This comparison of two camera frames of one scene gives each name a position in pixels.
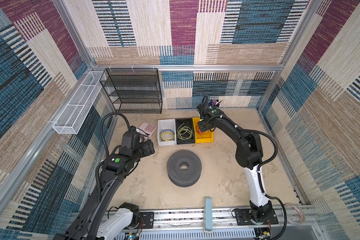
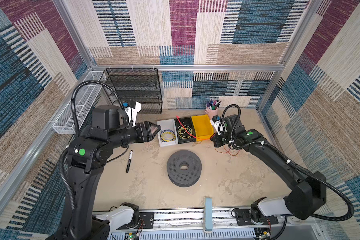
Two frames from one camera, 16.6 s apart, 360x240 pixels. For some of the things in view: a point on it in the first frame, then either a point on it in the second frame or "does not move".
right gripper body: (204, 126) to (221, 140)
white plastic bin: (166, 129) does not move
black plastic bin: (184, 131) does not move
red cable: (200, 132) to (200, 138)
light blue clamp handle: (208, 215) does not move
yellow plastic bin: (200, 137) does not move
